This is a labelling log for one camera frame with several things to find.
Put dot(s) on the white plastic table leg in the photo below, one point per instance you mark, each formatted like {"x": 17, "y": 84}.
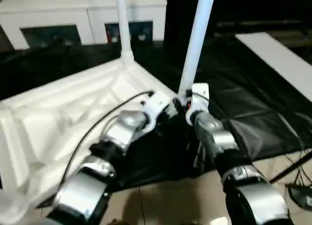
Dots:
{"x": 12, "y": 210}
{"x": 195, "y": 44}
{"x": 124, "y": 22}

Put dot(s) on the white plastic table top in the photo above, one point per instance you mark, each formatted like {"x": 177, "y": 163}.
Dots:
{"x": 61, "y": 108}

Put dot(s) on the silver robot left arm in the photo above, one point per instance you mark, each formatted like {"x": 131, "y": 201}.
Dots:
{"x": 119, "y": 132}

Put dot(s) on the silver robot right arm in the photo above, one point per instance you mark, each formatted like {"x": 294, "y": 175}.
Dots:
{"x": 219, "y": 137}

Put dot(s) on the black work mat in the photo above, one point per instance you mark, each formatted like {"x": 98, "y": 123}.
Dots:
{"x": 256, "y": 100}

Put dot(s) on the white flat panel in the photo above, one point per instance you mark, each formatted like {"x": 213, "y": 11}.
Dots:
{"x": 280, "y": 56}

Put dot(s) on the dark long shelf board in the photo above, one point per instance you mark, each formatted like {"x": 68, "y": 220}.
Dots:
{"x": 263, "y": 25}

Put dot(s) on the dark thin rod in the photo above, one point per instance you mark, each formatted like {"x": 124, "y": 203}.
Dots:
{"x": 292, "y": 167}

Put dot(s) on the grey floor device with label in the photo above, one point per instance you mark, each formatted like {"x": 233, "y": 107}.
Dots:
{"x": 301, "y": 195}

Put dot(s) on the white glass-door cabinet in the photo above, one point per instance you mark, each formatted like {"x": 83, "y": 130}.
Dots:
{"x": 61, "y": 7}

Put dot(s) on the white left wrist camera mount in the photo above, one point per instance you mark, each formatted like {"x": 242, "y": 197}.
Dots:
{"x": 157, "y": 103}

